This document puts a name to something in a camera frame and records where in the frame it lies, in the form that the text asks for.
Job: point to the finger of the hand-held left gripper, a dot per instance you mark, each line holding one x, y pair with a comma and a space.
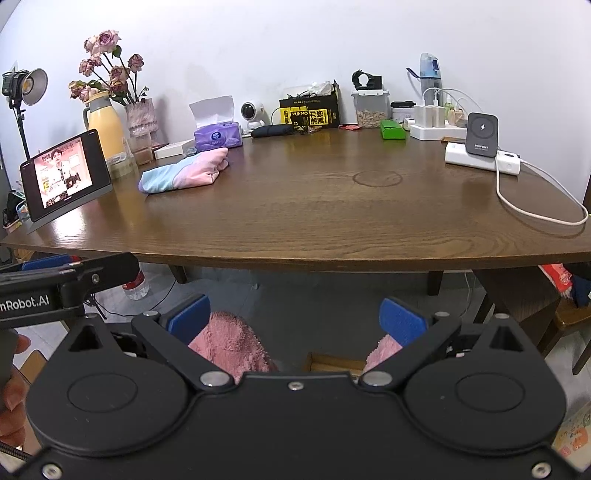
101, 272
46, 262

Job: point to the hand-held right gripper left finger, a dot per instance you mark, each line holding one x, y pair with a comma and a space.
190, 319

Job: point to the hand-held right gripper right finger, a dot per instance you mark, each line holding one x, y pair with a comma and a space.
402, 321

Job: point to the pink and blue mesh vest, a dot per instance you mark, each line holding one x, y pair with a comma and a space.
184, 173

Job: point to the person's left hand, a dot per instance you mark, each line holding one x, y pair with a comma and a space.
14, 392

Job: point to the plastic bottle with red label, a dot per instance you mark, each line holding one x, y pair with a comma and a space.
136, 286

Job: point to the pink fluffy towel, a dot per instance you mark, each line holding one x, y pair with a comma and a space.
231, 341

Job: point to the grey tablet stand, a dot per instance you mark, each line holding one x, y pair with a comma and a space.
94, 194

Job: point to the tablet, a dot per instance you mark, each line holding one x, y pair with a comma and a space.
64, 173

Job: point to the clear glass jar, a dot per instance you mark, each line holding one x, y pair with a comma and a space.
122, 167

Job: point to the white flat box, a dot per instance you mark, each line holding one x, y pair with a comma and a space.
173, 148

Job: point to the yellow thermos jug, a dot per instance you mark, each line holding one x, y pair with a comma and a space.
107, 129

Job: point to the pink glass vase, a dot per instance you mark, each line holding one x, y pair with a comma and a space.
140, 117

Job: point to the red printed bag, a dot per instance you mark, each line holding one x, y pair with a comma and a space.
556, 277

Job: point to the wooden chair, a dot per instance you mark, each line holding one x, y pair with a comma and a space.
572, 321

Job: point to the studio light on stand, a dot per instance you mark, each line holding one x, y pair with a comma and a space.
34, 85

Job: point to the white power bank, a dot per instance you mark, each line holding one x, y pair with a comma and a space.
480, 161

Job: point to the purple tissue pack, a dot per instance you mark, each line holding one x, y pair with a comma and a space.
217, 136

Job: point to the dark blue cloth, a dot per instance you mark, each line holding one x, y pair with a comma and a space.
582, 288

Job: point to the brown flat strip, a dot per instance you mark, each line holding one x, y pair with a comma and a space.
455, 139

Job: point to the white power strip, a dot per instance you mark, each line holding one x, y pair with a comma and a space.
434, 133

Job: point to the green case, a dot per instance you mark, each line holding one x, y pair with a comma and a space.
392, 129

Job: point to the small white device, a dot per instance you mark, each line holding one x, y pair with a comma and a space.
408, 124

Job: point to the red flat packet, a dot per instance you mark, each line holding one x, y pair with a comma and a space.
349, 127

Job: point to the black magnetic power bank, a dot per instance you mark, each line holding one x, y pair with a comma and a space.
482, 134

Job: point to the printed cardboard box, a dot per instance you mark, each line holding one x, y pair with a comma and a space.
572, 436

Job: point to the dark blue pouch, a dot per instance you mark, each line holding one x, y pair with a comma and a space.
272, 130

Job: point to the white charger plug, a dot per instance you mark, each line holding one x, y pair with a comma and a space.
438, 115
424, 116

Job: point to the white jar with black lid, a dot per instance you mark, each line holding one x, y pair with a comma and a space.
401, 111

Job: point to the clear container of nuts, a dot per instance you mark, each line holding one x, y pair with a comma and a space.
369, 110

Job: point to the small green-capped bottle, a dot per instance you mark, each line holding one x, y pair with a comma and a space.
449, 111

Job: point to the black and yellow cardboard box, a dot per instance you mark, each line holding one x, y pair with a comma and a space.
314, 115

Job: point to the dried pink roses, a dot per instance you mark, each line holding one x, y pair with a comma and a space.
104, 44

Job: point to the black watch holder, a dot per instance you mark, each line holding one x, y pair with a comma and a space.
367, 80

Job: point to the crumpled white plastic bag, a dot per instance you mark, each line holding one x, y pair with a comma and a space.
318, 88

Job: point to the blue and grey water bottle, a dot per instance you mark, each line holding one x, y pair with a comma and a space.
431, 71

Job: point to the wooden frame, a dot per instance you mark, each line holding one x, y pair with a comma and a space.
332, 364

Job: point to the white security camera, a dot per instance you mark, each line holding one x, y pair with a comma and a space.
251, 114

